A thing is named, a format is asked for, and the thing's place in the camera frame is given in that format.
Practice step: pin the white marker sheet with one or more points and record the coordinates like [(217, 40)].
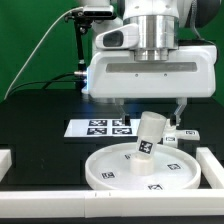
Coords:
[(101, 128)]

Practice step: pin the white round table top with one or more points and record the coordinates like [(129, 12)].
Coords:
[(122, 167)]

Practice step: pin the white cross table base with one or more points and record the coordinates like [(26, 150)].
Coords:
[(172, 135)]

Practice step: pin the white frame front rail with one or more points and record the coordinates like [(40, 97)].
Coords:
[(90, 204)]

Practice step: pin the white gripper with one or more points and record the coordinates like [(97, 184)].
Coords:
[(187, 73)]

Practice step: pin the white frame rail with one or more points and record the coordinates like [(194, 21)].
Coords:
[(90, 204), (5, 162), (211, 167)]

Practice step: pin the white frame left rail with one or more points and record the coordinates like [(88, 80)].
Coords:
[(5, 162)]

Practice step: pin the white frame right rail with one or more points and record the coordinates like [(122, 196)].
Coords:
[(211, 167)]

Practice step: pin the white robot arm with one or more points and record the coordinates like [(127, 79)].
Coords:
[(139, 55)]

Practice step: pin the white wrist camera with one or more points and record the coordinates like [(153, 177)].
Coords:
[(125, 37)]

